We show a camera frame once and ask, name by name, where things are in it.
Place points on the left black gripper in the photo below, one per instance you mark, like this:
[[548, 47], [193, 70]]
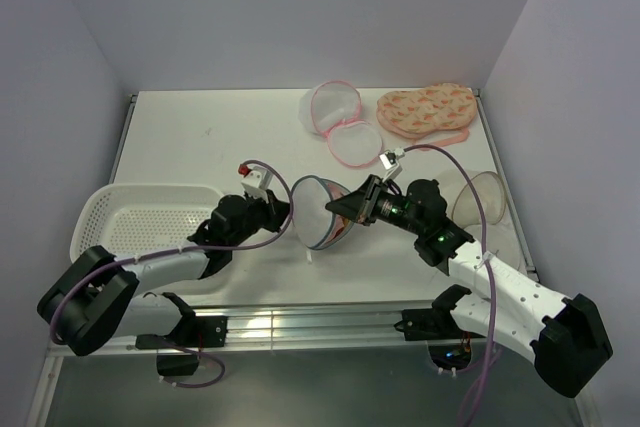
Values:
[[275, 209]]

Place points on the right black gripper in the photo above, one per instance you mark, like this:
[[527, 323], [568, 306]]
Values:
[[360, 204]]

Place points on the grey trimmed mesh laundry bag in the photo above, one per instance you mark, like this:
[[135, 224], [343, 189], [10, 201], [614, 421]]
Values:
[[312, 222]]

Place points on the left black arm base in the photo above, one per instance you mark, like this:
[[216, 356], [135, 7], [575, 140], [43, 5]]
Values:
[[184, 350]]

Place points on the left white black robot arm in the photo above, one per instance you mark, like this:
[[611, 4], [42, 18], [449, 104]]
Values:
[[101, 296]]

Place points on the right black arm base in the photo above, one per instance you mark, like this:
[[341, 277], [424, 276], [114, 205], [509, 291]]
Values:
[[449, 347]]

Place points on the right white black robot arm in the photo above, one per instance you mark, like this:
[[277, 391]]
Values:
[[564, 338]]

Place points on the pink trimmed mesh laundry bag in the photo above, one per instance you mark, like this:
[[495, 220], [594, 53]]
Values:
[[333, 111]]

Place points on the peach patterned laundry bag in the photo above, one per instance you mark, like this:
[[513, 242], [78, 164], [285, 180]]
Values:
[[439, 108]]

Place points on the white plastic basket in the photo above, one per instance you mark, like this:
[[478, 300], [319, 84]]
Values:
[[128, 218]]

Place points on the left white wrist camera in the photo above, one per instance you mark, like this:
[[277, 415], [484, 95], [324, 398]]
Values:
[[255, 181]]

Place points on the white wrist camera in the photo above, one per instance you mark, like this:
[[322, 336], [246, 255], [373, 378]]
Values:
[[255, 181], [390, 160]]

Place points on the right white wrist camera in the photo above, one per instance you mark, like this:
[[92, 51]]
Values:
[[390, 160]]

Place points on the aluminium mounting rail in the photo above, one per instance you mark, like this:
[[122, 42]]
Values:
[[279, 328]]

